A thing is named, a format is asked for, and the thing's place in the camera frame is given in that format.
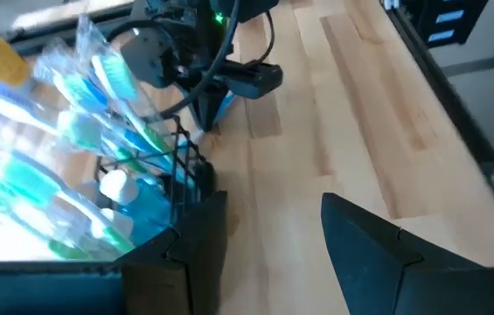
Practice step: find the blue mouthwash bottle white cap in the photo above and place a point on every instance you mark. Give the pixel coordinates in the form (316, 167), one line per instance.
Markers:
(120, 187)
(117, 222)

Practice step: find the black aluminium table frame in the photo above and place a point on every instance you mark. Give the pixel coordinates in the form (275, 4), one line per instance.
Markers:
(450, 89)

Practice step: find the purple toothbrush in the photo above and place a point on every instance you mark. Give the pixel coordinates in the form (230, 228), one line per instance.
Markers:
(4, 97)

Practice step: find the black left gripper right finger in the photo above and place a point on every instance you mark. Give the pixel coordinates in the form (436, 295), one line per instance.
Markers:
(382, 271)

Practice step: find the green toothbrush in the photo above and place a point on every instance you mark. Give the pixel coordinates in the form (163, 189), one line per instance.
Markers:
(115, 78)
(81, 130)
(28, 179)
(69, 251)

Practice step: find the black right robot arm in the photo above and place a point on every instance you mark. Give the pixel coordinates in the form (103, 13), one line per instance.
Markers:
(251, 3)

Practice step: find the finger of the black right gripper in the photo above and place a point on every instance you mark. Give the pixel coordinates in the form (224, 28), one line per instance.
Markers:
(205, 105)
(219, 98)

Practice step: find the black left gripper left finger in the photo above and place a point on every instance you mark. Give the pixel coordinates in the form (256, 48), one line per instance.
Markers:
(176, 271)

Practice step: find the black rack with pale stripes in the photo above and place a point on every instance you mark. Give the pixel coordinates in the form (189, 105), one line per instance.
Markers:
(447, 26)

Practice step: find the blue toothbrush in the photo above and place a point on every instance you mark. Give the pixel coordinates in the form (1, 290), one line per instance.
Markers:
(78, 91)

